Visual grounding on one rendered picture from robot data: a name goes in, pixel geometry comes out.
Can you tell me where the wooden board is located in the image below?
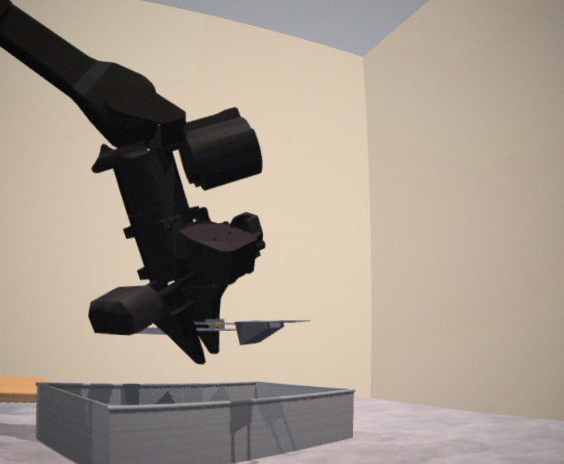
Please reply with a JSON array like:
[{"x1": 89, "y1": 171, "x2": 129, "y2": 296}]
[{"x1": 0, "y1": 376, "x2": 51, "y2": 403}]

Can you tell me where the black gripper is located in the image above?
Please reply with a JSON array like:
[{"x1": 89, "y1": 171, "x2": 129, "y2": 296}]
[{"x1": 88, "y1": 198, "x2": 228, "y2": 365}]

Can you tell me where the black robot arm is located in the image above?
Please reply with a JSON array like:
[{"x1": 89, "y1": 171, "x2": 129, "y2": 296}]
[{"x1": 0, "y1": 0, "x2": 266, "y2": 286}]

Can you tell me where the grey roasting tin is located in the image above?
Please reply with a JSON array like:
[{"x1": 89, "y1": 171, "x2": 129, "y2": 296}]
[{"x1": 35, "y1": 381, "x2": 356, "y2": 464}]

